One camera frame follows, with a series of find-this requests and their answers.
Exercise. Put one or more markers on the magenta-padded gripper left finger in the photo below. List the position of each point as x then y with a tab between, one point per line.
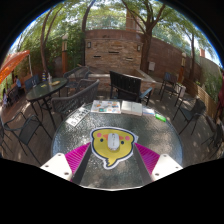
56	165

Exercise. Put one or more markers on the dark round patio table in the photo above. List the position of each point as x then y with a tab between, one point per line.
46	90

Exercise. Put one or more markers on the wooden lamp post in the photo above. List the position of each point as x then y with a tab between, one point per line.
183	68
65	55

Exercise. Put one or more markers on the clear bottle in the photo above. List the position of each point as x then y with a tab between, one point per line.
49	78

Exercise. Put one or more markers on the grey wall utility box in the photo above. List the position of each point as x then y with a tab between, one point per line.
152	66

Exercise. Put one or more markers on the blue metal chair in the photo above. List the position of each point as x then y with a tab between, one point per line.
169	78

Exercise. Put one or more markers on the black wall lantern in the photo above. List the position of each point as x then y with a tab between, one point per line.
138	47
89	44

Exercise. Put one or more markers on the black wooden chair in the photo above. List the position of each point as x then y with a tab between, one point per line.
125	83

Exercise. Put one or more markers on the white computer mouse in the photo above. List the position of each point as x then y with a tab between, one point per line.
113	142

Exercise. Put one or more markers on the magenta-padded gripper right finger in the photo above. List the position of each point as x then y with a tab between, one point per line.
165	165

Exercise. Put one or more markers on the white sign strip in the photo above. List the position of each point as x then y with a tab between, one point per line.
77	116

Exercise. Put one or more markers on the yellow chick-shaped mouse pad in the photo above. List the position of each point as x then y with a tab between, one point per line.
113	156

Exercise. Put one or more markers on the dark mesh patio chair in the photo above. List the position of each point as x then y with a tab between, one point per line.
199	106

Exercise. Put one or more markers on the person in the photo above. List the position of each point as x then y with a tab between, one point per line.
17	82

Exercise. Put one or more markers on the blue patio chair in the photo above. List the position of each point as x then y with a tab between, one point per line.
32	82

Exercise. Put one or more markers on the orange umbrella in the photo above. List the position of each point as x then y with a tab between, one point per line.
13	63

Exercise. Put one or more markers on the dark wicker chair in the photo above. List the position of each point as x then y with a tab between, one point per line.
78	96
78	71

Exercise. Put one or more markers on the colourful printed sheet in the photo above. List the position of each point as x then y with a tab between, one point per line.
105	106

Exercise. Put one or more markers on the black metal chair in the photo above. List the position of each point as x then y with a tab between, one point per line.
28	128

